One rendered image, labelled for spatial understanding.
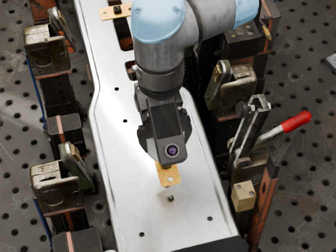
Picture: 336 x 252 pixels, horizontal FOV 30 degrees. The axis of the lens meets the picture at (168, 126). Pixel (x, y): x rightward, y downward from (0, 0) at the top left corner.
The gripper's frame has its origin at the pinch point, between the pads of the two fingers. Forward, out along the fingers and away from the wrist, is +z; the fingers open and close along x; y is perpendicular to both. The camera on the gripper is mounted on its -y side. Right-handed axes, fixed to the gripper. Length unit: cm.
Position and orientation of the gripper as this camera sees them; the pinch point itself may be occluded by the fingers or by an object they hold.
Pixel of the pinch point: (165, 158)
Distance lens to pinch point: 112.9
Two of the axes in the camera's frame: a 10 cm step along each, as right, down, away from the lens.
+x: -9.7, 2.0, -1.3
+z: 0.2, 6.1, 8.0
